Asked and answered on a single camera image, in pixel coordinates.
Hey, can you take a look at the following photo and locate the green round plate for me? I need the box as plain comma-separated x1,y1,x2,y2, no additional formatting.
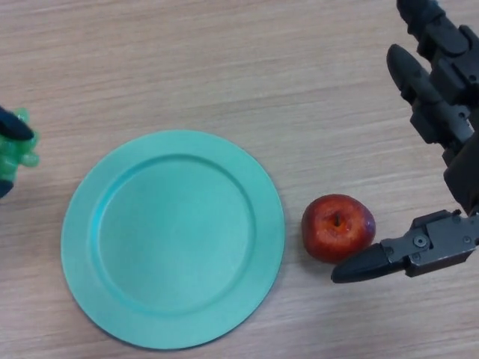
61,129,287,351

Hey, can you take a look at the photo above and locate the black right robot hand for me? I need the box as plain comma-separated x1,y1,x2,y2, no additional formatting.
331,0,479,285

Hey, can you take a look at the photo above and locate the green grape bunch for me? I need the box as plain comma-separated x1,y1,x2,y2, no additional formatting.
0,107,41,184

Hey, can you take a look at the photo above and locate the red apple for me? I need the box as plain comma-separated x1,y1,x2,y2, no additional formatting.
301,194,376,263

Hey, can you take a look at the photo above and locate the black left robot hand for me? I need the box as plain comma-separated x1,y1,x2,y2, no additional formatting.
0,105,35,201

